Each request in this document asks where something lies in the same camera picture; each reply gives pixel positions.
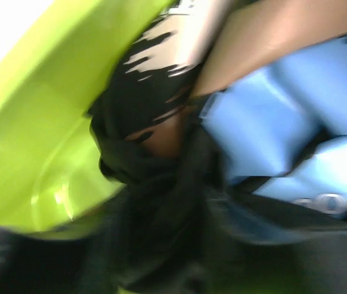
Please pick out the green plastic basin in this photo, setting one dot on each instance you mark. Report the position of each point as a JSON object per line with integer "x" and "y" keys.
{"x": 50, "y": 183}

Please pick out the blue crumpled t-shirt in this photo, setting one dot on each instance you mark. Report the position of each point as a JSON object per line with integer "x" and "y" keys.
{"x": 283, "y": 128}

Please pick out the black t-shirt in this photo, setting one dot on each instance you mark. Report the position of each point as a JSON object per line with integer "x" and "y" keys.
{"x": 176, "y": 225}

